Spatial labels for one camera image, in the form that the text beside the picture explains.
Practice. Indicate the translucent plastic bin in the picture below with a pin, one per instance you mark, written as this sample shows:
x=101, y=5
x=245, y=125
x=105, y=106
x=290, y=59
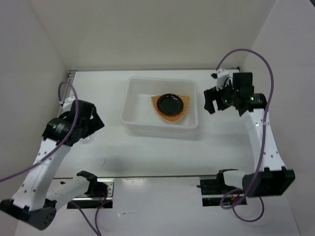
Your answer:
x=138, y=115

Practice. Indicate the woven triangular bamboo plate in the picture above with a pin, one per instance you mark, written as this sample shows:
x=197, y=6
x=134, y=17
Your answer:
x=172, y=119

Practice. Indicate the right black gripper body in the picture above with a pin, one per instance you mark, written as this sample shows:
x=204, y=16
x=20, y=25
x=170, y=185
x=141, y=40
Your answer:
x=227, y=93

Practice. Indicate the clear plastic cup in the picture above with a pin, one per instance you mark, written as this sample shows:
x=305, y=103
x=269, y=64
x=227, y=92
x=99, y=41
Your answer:
x=85, y=140

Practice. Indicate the right metal base mount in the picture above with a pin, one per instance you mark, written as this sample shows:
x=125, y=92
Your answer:
x=213, y=188

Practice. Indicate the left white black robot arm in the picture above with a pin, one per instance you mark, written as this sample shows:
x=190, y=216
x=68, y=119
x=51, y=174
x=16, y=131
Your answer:
x=33, y=203

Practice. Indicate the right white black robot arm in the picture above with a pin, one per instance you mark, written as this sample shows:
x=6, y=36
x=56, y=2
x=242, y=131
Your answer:
x=270, y=177

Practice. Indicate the black round plate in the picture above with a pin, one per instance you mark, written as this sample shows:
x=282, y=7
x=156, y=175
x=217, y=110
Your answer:
x=170, y=104

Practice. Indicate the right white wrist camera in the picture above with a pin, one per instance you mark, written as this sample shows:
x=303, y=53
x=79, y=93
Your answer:
x=221, y=76

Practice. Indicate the left metal base mount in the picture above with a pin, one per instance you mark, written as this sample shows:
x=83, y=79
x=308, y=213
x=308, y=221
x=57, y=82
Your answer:
x=101, y=198

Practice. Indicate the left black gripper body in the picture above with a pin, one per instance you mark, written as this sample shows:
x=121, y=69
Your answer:
x=91, y=125

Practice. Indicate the metal base mount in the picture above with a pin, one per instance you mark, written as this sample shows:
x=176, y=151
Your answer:
x=101, y=198
x=213, y=188

